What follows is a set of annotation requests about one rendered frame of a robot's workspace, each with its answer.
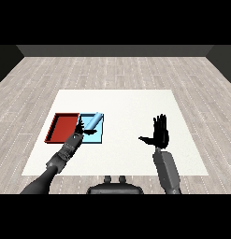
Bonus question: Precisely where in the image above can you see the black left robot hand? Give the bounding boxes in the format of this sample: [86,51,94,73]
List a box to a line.
[74,117,98,136]

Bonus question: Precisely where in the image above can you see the light blue shallow open box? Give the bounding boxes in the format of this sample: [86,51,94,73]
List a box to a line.
[79,112,105,145]

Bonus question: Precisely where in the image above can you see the dark grey robot body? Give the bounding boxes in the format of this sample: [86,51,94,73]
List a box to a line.
[86,176,145,195]

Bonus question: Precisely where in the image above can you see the red shallow open box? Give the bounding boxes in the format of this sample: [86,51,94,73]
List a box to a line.
[44,112,80,145]

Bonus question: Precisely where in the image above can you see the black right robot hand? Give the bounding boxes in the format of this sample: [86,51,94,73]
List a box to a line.
[137,113,170,149]

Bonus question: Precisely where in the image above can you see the light blue can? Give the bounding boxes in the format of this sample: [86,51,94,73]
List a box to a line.
[84,111,104,131]

